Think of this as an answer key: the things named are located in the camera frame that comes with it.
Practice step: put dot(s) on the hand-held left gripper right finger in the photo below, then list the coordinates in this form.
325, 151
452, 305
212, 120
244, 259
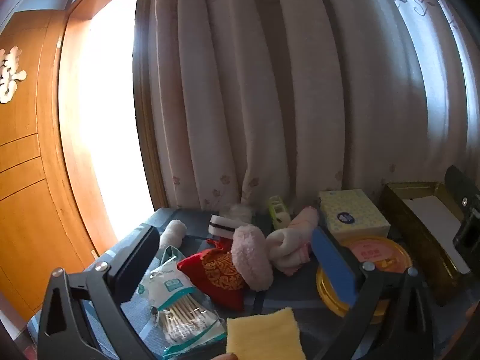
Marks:
333, 266

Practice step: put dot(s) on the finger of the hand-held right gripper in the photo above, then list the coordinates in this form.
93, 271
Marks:
463, 191
468, 236

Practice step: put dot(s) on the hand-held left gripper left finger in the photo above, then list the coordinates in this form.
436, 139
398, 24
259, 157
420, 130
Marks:
138, 255

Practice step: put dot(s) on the pink white knotted towel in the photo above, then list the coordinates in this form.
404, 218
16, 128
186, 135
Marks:
288, 249

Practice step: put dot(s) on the gold box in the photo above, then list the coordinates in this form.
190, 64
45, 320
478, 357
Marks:
408, 240

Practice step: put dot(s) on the green tissue pack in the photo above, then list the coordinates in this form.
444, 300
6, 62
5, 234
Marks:
278, 212

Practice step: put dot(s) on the white paper sheet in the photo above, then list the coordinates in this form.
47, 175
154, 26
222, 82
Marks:
431, 221

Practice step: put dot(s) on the round gold tin pink lid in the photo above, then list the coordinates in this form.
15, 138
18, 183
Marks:
378, 255

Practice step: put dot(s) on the pale yellow tissue box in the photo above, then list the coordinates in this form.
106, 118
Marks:
352, 213

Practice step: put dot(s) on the blue plaid cloth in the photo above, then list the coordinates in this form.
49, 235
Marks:
285, 300

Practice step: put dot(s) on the red embroidered pouch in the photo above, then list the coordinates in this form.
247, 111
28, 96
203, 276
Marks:
213, 273

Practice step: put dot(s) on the pink fluffy puff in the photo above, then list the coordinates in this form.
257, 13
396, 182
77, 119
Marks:
251, 258

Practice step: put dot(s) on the cotton swab pack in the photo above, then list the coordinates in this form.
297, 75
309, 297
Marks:
187, 322

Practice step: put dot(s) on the black and white sponge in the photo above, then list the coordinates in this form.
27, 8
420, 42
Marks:
225, 228

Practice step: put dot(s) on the yellow sponge cloth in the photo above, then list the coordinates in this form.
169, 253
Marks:
262, 333

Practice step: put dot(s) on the wooden door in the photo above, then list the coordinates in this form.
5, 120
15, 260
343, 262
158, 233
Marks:
30, 195

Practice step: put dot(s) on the beige floral curtain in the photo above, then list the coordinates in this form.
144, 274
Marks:
262, 82

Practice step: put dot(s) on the white door ornament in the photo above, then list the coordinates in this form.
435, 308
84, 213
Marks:
9, 75

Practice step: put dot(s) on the wooden door frame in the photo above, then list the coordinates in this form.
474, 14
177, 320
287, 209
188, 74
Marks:
78, 195

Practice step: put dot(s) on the dark brown frame post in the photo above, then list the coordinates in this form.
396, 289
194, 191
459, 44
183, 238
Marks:
144, 120

